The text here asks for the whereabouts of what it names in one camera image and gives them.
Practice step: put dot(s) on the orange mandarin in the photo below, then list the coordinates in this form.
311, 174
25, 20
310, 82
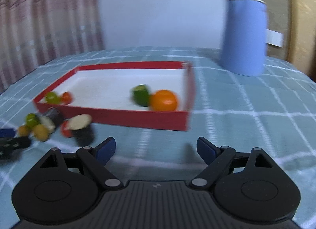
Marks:
163, 100

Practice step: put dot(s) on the yellow-green round fruit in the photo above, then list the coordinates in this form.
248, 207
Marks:
41, 132

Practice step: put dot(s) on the small green lime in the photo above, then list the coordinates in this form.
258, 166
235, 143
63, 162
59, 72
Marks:
32, 120

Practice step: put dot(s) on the gold mirror frame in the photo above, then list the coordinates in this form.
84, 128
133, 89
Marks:
295, 19

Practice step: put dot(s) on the green lime in tray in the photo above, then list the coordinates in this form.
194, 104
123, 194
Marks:
52, 98

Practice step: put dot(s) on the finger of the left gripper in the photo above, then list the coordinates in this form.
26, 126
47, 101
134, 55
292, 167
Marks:
9, 145
7, 133

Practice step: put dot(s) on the brown-yellow longan fruit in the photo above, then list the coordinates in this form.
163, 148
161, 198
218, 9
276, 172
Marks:
24, 131

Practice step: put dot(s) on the blue electric kettle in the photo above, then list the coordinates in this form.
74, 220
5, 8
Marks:
244, 44

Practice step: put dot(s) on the pink patterned curtain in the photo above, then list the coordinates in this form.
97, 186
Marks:
34, 32

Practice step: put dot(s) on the green cucumber chunk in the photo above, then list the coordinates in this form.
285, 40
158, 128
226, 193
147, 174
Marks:
141, 95

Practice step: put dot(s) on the red cherry tomato in tray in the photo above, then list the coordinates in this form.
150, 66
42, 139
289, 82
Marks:
66, 98

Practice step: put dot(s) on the checked teal bedsheet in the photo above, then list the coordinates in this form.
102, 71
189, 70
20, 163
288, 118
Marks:
275, 111

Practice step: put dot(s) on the white wall switch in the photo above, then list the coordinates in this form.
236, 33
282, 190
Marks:
274, 38

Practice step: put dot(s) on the red cherry tomato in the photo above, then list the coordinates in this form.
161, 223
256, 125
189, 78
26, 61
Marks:
65, 130
66, 98

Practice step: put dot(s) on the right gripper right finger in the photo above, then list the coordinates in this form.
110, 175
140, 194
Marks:
251, 187

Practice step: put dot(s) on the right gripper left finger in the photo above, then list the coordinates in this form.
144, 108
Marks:
63, 187

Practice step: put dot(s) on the red shallow box tray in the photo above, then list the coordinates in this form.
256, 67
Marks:
104, 91

